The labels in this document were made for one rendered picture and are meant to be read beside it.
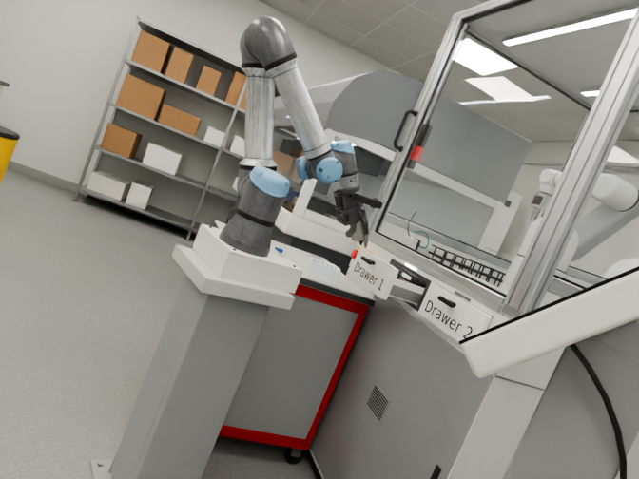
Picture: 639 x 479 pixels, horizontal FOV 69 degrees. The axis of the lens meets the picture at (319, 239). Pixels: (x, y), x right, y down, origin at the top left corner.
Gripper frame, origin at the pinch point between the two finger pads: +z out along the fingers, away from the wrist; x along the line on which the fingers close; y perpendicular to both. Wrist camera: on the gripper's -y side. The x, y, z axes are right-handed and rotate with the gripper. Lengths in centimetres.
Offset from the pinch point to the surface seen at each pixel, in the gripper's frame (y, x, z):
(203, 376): 63, 22, 16
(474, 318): -12.3, 42.1, 16.1
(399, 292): -4.3, 12.9, 15.9
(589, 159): -42, 53, -23
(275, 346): 37, -11, 33
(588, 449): 11, 102, 3
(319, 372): 23, -11, 50
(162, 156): 63, -390, -20
